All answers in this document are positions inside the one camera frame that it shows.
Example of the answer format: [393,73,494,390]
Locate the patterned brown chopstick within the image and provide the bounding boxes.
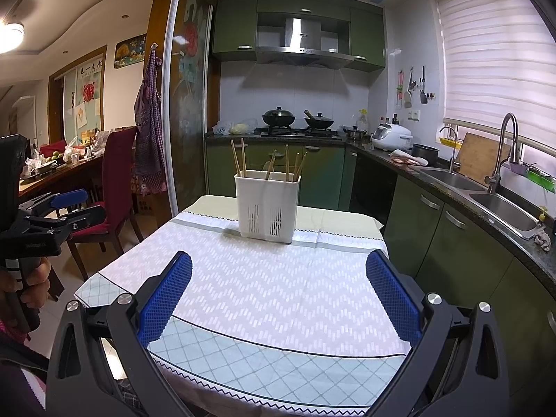
[241,138,247,178]

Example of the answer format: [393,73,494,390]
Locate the steel kitchen faucet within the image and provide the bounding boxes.
[483,112,522,195]

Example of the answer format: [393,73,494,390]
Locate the green upper kitchen cabinets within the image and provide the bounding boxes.
[212,0,385,72]

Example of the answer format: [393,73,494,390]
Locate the person's left hand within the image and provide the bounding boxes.
[1,257,51,334]

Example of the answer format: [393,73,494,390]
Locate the cluttered wooden dining table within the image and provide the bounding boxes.
[19,151,104,203]

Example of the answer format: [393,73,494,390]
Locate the red dining chair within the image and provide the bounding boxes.
[67,127,144,280]

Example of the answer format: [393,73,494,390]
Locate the purple hanging apron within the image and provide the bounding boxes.
[134,43,167,196]

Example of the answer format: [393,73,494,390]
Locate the white patterned tablecloth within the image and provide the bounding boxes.
[75,196,410,416]

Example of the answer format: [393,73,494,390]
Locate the stainless steel double sink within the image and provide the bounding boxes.
[414,167,545,240]

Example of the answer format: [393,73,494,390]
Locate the round ceiling lamp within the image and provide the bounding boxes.
[0,22,25,54]

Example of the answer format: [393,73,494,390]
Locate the white plastic utensil holder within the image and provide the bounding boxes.
[234,170,301,244]

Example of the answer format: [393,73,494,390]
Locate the gas stove top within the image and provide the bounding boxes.
[254,127,341,139]

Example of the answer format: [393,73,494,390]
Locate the wooden cutting board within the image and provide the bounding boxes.
[457,133,499,186]

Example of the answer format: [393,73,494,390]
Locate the black pot on counter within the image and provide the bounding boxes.
[412,144,439,167]

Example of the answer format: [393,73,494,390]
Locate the black wok with lid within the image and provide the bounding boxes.
[262,106,295,128]

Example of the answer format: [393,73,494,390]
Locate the white rice cooker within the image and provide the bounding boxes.
[371,123,413,152]

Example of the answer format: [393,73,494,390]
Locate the black pan with lid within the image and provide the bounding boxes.
[304,109,334,130]

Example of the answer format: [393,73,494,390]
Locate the steel range hood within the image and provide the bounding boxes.
[255,13,355,70]

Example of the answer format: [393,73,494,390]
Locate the white window blind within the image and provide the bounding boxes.
[435,0,555,154]

